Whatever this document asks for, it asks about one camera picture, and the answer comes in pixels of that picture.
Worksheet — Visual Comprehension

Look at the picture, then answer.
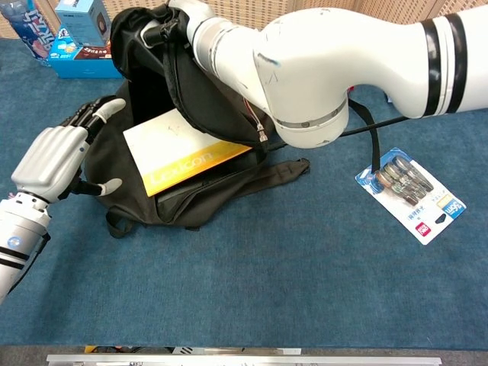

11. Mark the red white wire connector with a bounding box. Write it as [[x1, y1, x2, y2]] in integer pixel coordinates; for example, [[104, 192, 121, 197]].
[[242, 97, 270, 146]]

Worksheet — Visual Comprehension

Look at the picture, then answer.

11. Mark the blue labelled drink bottle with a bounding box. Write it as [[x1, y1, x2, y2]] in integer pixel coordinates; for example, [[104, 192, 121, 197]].
[[0, 0, 53, 68]]

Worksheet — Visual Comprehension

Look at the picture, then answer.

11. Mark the woven wicker folding screen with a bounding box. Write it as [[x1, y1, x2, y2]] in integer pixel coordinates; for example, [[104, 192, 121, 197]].
[[0, 0, 488, 40]]

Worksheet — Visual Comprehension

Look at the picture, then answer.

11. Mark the blue felt table cloth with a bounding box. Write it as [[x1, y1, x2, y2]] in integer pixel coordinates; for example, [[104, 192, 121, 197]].
[[0, 37, 488, 348]]

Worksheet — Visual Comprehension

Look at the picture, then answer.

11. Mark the black fabric backpack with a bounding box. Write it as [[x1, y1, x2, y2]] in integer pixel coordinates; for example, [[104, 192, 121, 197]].
[[84, 2, 382, 239]]

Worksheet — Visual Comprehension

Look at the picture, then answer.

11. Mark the correction tape blister pack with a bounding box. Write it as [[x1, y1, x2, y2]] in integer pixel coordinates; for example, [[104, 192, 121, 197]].
[[355, 147, 467, 246]]

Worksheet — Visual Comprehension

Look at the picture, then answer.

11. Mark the white and yellow book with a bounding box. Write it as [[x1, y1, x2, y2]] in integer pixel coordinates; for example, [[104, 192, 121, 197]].
[[122, 108, 255, 198]]

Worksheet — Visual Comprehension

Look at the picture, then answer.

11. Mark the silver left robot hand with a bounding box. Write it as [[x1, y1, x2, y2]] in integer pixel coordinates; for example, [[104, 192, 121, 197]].
[[10, 98, 127, 203]]

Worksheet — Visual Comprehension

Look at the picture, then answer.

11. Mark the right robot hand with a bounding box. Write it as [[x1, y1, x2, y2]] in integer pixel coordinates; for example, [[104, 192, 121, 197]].
[[140, 15, 181, 50]]

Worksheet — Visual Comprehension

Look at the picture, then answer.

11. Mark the grey-blue small carton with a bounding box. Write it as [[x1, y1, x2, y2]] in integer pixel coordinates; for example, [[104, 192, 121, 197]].
[[54, 0, 113, 47]]

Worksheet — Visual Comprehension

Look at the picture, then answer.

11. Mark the aluminium profile rail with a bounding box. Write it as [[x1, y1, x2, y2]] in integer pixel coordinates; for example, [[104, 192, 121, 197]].
[[46, 353, 443, 366]]

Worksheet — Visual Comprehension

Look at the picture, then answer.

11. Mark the blue snack box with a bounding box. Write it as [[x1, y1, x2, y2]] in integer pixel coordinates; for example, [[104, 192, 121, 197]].
[[47, 23, 124, 80]]

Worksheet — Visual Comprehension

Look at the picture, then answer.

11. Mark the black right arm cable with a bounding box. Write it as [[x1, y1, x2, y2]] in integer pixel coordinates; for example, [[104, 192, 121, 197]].
[[266, 115, 409, 150]]

